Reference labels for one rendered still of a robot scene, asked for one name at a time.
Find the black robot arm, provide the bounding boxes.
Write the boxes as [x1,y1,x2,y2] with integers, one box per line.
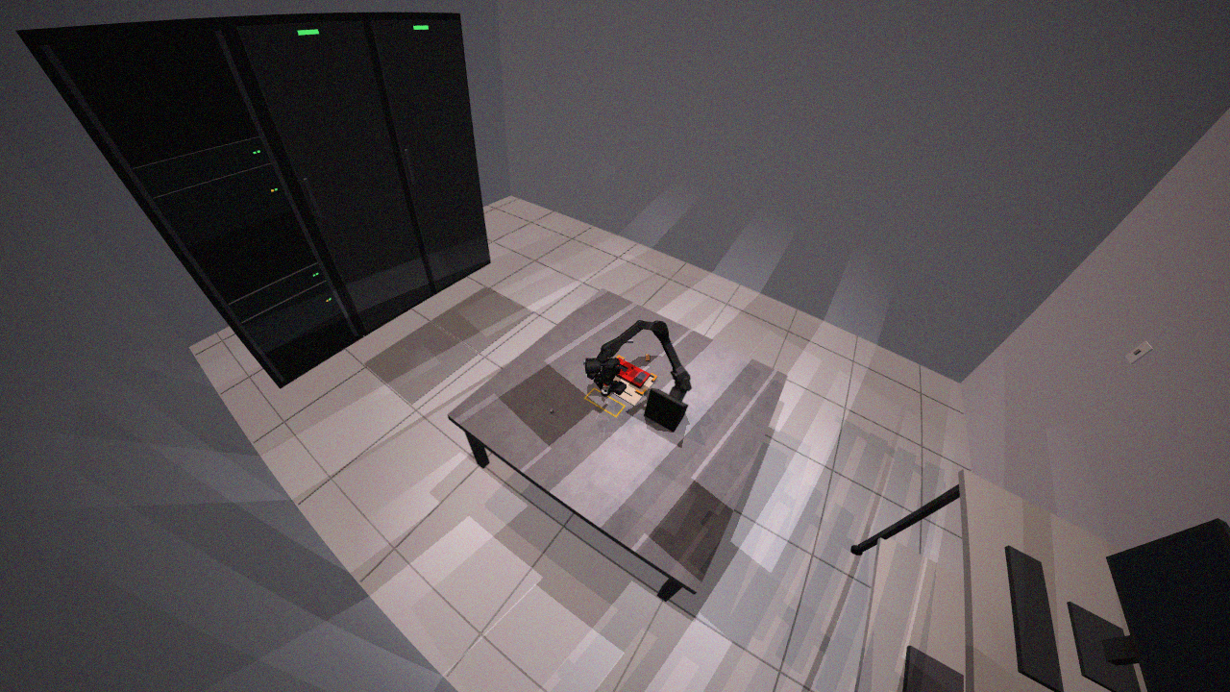
[585,320,692,402]

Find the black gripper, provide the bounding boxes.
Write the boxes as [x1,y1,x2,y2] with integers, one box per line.
[587,370,627,395]

